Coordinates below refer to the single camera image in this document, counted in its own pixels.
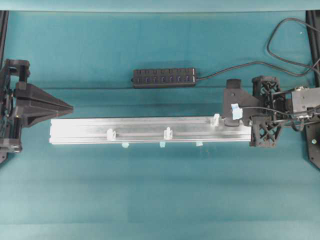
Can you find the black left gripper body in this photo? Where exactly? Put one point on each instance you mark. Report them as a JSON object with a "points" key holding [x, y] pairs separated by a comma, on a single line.
{"points": [[10, 125]]}

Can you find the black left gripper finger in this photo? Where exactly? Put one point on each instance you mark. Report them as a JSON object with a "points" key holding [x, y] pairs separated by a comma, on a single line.
{"points": [[29, 119], [37, 97]]}

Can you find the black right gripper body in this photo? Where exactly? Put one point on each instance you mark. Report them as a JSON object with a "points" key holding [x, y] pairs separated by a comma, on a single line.
{"points": [[267, 122]]}

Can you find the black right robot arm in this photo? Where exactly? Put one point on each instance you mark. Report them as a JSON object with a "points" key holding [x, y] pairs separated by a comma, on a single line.
{"points": [[295, 108]]}

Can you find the black USB hub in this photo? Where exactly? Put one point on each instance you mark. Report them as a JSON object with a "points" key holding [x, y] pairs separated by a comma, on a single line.
{"points": [[164, 78]]}

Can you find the blue tape piece right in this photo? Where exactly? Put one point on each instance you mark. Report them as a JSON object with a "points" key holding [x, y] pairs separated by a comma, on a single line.
{"points": [[199, 144]]}

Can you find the blue tape piece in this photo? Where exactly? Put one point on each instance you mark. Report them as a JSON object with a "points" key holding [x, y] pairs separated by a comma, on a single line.
{"points": [[162, 144], [199, 144], [125, 145]]}

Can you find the blue tape piece left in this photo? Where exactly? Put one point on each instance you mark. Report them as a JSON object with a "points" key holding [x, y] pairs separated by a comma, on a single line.
{"points": [[125, 145]]}

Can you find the blue tape piece middle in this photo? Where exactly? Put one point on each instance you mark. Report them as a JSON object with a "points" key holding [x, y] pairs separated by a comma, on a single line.
{"points": [[162, 144]]}

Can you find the silver aluminium extrusion rail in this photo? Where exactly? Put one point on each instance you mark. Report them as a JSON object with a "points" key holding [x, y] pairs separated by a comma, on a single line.
{"points": [[179, 129]]}

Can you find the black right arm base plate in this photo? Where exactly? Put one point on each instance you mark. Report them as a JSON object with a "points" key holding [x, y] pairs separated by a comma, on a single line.
{"points": [[312, 137]]}

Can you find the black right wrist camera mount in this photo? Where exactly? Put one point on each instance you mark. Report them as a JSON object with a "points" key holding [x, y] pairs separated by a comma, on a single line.
{"points": [[238, 104]]}

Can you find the black left frame post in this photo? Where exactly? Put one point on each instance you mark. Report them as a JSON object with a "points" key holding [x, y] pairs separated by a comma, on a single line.
{"points": [[4, 16]]}

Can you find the black aluminium frame rail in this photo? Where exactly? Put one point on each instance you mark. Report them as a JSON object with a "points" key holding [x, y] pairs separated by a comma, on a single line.
{"points": [[313, 19]]}

